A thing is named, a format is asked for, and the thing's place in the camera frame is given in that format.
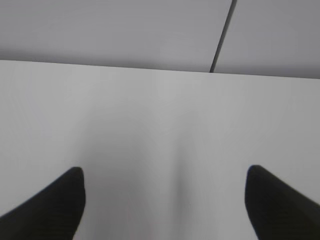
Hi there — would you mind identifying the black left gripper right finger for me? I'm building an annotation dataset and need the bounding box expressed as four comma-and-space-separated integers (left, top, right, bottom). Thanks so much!
244, 165, 320, 240

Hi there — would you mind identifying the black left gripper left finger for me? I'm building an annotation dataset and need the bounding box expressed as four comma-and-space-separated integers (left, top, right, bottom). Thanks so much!
0, 167, 86, 240

